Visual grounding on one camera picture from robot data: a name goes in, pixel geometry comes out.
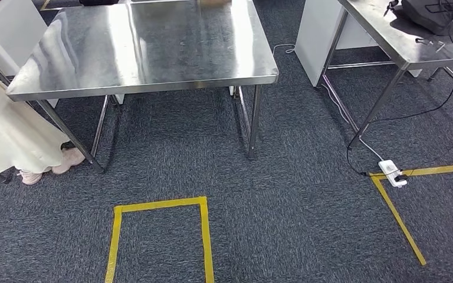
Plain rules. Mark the stainless steel workbench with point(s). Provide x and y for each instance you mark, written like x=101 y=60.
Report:
x=152 y=39

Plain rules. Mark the yellow floor tape square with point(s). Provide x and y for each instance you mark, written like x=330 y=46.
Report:
x=160 y=204
x=398 y=216

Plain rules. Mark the white power strip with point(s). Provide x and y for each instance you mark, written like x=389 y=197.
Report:
x=391 y=172

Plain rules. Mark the black case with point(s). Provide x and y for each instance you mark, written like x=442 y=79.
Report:
x=99 y=2

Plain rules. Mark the stainless steel table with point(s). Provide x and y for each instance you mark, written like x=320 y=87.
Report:
x=398 y=43

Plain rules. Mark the person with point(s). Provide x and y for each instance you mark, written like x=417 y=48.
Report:
x=7 y=129

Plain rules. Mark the black soft bag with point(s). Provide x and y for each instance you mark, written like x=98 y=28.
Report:
x=425 y=15

